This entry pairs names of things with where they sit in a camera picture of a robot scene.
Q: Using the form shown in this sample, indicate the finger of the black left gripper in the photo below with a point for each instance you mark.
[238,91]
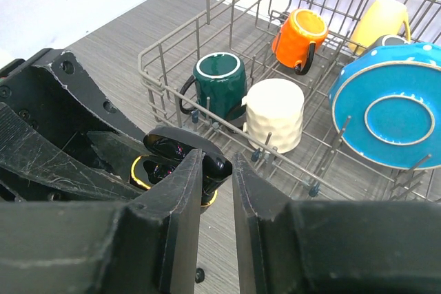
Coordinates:
[80,98]
[26,153]

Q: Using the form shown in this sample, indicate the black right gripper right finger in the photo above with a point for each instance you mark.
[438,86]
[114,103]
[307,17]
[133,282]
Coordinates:
[296,246]

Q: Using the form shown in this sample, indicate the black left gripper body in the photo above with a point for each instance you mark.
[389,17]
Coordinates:
[26,93]

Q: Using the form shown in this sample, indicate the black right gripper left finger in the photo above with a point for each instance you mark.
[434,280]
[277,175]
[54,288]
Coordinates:
[148,245]

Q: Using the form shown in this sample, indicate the black earbud charging case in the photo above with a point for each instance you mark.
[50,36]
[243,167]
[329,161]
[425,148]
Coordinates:
[167,147]

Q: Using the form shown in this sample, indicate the black earbud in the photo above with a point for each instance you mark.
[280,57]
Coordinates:
[216,170]

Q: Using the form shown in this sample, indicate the cream white mug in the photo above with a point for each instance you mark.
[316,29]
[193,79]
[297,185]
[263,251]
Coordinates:
[274,113]

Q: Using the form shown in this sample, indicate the dark green mug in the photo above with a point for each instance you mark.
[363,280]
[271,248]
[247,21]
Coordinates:
[221,83]

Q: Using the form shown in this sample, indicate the blue dotted plate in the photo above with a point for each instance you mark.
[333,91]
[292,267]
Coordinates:
[387,102]

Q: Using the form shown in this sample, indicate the orange mug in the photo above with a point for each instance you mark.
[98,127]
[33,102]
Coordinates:
[297,41]

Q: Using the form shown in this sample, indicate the grey mug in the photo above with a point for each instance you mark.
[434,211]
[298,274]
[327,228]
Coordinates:
[388,39]

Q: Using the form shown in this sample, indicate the yellow mug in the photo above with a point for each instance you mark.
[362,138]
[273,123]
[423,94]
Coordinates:
[384,17]

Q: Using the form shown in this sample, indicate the grey wire dish rack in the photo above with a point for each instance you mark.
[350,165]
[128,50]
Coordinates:
[322,166]

